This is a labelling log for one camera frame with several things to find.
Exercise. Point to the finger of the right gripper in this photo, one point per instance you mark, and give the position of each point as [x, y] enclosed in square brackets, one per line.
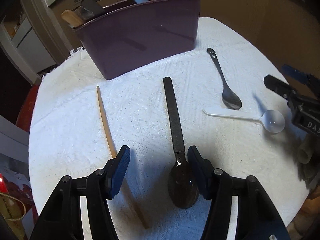
[279, 87]
[307, 79]

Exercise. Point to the black-handled dark spoon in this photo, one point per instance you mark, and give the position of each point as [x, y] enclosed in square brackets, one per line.
[182, 186]

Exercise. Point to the white textured table cloth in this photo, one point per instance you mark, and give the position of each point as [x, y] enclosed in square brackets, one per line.
[67, 136]

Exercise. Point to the purple plastic utensil bin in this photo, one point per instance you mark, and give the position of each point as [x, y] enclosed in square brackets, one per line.
[131, 35]

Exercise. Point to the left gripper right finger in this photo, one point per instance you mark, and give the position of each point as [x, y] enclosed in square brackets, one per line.
[202, 170]

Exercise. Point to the wooden spoon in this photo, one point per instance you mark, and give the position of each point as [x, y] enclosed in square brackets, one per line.
[72, 18]

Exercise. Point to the black metal smiley spoon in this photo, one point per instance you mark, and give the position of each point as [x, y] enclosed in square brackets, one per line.
[229, 98]

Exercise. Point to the red and yellow bag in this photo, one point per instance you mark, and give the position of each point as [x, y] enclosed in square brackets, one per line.
[13, 208]

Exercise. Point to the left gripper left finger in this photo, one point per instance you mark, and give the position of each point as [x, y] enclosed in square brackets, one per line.
[115, 171]

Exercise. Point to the white plastic spoon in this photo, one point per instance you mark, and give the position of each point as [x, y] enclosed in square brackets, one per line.
[272, 120]

